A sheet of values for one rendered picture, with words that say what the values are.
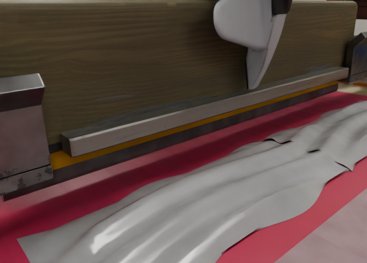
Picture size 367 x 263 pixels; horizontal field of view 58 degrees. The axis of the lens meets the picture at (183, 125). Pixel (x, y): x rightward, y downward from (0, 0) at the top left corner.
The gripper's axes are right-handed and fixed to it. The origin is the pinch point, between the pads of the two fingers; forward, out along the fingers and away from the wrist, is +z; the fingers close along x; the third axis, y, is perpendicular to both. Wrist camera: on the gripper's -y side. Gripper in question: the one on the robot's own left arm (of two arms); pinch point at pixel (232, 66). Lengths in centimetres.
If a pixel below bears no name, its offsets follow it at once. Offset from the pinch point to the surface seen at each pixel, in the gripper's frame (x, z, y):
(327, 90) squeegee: 0.5, 4.4, -15.3
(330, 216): 11.7, 5.5, 5.6
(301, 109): 0.6, 5.5, -10.1
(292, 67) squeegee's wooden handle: 1.5, 0.6, -6.3
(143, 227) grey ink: 6.6, 5.1, 13.4
